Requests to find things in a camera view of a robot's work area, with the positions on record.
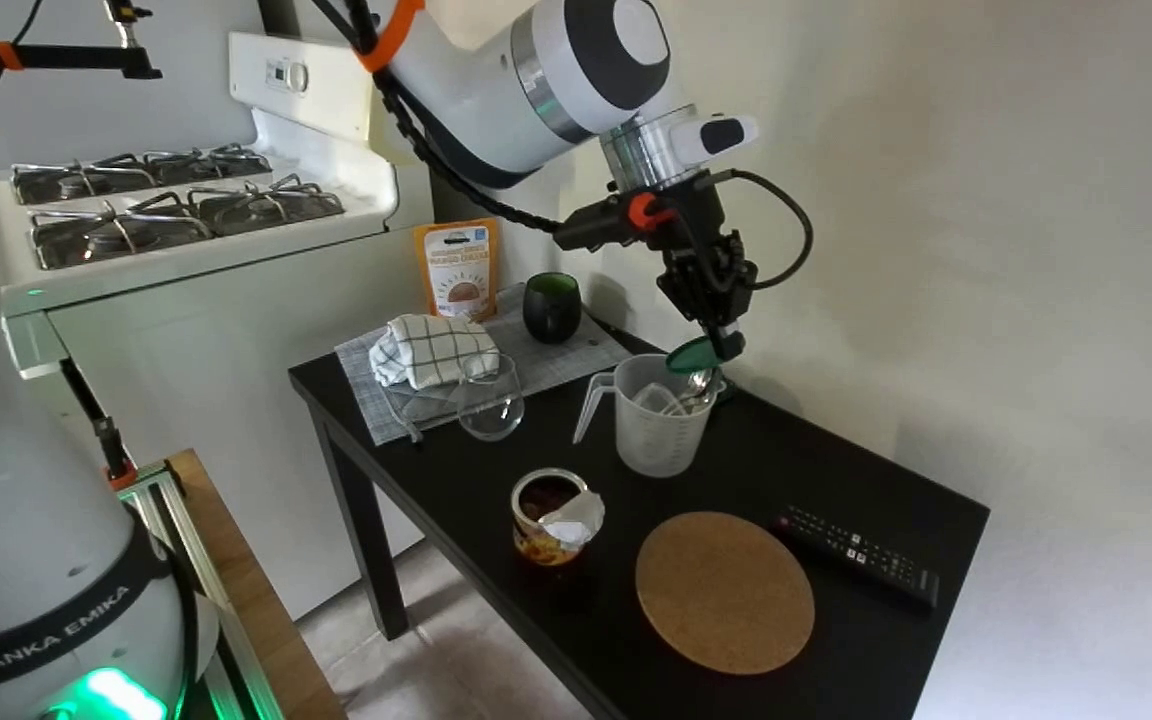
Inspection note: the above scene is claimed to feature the black stove burner grate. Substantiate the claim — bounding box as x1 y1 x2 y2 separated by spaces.
29 172 348 271
7 141 275 207

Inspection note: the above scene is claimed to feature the white checked dish towel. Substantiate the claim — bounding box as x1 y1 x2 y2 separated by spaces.
363 312 502 395

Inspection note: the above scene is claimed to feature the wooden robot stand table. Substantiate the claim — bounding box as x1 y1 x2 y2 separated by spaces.
154 448 348 720

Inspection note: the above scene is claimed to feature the stemless clear glass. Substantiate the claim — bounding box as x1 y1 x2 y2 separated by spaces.
454 347 532 448

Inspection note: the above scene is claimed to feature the grey woven placemat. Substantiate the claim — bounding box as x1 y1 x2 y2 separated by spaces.
330 299 635 451

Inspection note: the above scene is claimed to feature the dark green mug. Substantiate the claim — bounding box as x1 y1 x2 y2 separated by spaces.
520 270 585 347

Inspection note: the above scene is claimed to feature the black side table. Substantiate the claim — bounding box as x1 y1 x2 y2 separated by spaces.
283 310 994 720

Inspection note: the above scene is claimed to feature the dark green round lid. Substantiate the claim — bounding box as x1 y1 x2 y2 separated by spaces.
665 332 728 380

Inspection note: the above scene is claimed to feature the orange food pouch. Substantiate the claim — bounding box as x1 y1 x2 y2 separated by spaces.
412 215 502 330

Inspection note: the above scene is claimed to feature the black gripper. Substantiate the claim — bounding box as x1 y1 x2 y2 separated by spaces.
651 172 763 370

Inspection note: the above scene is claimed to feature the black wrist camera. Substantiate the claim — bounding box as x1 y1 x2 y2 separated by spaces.
552 187 678 261

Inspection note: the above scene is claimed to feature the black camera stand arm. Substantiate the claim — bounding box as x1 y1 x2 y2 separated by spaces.
0 0 165 87

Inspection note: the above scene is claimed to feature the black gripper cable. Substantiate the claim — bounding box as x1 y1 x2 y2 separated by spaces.
712 166 821 294

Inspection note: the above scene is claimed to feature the round cork mat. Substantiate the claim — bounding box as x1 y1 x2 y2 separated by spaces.
631 509 821 681

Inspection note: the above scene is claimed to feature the white gas stove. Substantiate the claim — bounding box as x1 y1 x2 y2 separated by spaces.
0 29 509 625

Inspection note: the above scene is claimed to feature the clear plastic measuring cup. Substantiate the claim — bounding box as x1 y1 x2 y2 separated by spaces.
568 347 731 479

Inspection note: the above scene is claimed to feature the black remote control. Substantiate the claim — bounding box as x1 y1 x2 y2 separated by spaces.
768 500 952 614

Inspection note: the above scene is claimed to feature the orange food cup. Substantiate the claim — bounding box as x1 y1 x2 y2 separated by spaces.
509 463 609 571

